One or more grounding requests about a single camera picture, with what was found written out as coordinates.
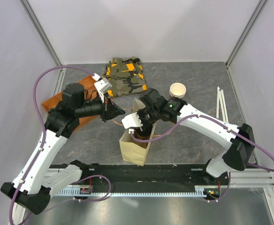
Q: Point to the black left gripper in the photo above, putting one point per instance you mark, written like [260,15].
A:
[109,110]

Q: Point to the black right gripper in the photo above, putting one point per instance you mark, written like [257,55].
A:
[140,115]

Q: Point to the black plastic cup lid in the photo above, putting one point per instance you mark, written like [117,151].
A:
[142,134]

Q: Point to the brown paper bag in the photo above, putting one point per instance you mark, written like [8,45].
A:
[132,151]

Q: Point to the stack of paper cups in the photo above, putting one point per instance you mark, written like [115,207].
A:
[177,90]

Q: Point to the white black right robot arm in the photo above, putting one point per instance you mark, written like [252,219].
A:
[233,138]

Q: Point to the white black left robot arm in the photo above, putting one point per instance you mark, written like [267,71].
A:
[30,188]

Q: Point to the orange compartment tray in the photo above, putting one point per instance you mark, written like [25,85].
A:
[88,83]

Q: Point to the camouflage folded cloth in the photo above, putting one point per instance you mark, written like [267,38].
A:
[125,76]

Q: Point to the white paper straws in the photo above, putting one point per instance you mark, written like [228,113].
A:
[221,105]

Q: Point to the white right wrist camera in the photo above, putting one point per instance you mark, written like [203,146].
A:
[132,122]

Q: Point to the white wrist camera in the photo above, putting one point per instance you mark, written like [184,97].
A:
[102,85]
[132,122]

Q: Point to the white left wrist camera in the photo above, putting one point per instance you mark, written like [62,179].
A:
[102,85]

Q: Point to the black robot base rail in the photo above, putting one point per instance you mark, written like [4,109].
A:
[149,178]

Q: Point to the grey slotted cable duct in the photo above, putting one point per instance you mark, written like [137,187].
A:
[77,191]

